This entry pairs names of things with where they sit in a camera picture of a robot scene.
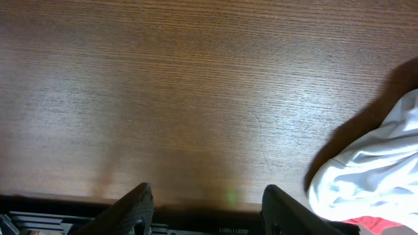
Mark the white t-shirt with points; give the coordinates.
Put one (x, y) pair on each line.
(374, 176)

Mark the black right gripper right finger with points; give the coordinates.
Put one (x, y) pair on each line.
(282, 214)

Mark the red t-shirt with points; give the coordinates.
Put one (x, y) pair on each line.
(375, 225)

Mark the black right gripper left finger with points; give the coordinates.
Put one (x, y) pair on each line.
(130, 215)

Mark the black electronic device below table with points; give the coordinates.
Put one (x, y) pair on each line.
(22, 215)

